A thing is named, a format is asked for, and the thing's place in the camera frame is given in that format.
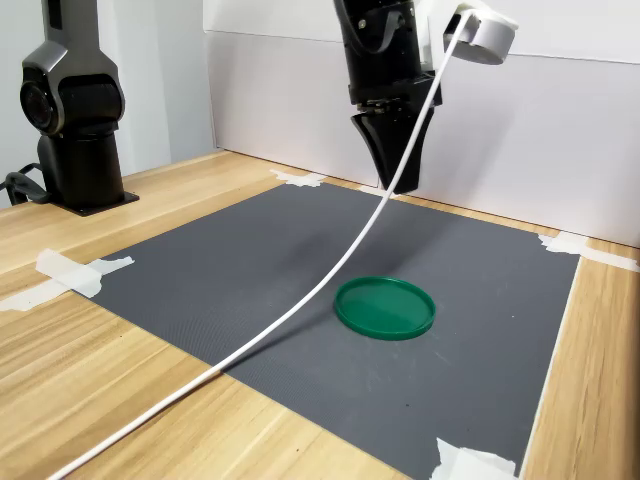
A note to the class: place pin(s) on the round green lid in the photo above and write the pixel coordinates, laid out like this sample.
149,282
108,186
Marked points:
385,307

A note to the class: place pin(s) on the white partition panel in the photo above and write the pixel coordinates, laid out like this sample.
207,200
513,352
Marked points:
550,150
280,100

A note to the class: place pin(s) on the dark grey mat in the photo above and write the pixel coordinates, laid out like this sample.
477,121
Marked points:
225,275

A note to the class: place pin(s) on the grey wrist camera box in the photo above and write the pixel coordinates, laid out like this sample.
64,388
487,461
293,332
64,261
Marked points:
492,37

